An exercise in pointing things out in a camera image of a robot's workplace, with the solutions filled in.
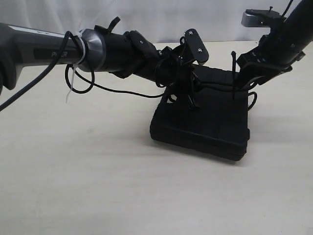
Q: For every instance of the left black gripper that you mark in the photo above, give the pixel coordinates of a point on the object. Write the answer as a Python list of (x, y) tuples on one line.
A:
[(174, 71)]

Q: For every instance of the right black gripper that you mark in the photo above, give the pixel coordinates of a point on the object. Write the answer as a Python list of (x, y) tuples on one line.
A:
[(257, 66)]

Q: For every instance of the black plastic carrying case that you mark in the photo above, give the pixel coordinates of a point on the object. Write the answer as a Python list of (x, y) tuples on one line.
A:
[(218, 126)]

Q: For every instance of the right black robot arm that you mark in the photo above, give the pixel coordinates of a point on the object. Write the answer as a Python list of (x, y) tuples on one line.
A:
[(277, 51)]

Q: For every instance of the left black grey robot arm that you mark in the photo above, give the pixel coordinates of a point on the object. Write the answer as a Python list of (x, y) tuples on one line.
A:
[(95, 50)]

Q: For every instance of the white backdrop curtain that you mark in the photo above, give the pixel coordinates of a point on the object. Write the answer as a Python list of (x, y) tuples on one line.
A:
[(160, 21)]

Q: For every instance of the white zip tie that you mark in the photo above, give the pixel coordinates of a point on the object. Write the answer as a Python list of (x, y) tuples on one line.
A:
[(79, 34)]

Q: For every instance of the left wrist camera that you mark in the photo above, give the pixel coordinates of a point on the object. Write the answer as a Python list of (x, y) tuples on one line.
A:
[(195, 49)]

